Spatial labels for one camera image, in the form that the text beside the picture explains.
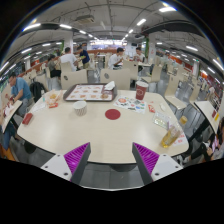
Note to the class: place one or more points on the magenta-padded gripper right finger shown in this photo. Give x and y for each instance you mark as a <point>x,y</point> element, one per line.
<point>146,156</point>

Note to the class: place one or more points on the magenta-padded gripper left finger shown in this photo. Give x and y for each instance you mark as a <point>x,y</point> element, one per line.
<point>76,156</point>

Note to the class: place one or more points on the clear bottle with yellow drink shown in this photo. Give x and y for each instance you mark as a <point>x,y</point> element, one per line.
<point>170,136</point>

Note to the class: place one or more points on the white paper with red print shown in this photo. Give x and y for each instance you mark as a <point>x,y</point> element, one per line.
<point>182,140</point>

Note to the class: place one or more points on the clear plastic bag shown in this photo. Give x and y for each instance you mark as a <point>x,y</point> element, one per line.
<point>161,120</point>

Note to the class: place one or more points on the white cup with brown pattern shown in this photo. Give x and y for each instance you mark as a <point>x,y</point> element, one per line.
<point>80,108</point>

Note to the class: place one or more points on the small red sauce packet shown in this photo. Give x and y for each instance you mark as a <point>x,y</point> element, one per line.
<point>151,108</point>

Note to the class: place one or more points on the small white packet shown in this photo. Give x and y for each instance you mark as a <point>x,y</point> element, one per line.
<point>162,106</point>

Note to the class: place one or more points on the flat round red coaster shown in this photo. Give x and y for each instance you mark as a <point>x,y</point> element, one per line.
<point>112,114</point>

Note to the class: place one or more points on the colourful sticker sheet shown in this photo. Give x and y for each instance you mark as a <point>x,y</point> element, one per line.
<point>130,104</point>

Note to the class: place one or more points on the small red box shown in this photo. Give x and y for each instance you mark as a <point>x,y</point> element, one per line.
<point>27,118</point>

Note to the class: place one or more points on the white receipt paper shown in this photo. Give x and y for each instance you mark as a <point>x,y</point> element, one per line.
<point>38,106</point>

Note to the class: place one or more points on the crumpled orange food wrapper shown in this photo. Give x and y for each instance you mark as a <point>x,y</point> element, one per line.
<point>53,97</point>

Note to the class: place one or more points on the dark food tray with paper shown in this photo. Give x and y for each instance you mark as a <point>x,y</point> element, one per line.
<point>87,92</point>

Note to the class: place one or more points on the red paper cup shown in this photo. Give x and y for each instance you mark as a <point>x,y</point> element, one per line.
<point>141,90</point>

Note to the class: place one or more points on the group of beige chairs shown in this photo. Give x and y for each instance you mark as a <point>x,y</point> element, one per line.
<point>173,90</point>

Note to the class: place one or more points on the person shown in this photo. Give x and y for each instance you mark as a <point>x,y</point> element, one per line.
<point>53,65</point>
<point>20,89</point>
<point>69,59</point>
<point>115,60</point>
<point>84,56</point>
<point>138,56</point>
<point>218,150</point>

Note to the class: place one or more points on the beige neighbouring table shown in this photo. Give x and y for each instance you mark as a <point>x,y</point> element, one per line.
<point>8,113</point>
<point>207,115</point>

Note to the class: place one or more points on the beige wooden chair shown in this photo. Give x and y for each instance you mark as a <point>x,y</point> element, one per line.
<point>74,79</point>
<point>116,78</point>

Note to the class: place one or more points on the black backpack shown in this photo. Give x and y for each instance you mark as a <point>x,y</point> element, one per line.
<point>36,90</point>

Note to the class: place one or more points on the white crumpled napkin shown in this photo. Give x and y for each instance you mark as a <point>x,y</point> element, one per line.
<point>110,86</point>

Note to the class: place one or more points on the ceiling air conditioner unit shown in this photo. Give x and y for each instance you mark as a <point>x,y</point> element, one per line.
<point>85,18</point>

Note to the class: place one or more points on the group of ceiling lights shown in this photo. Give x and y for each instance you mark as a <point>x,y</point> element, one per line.
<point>166,9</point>

